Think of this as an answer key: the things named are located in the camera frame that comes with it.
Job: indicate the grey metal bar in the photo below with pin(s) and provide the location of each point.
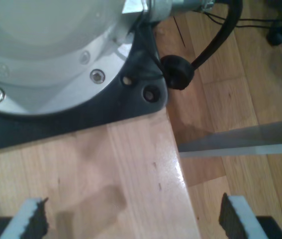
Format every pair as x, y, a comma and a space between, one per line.
242, 144

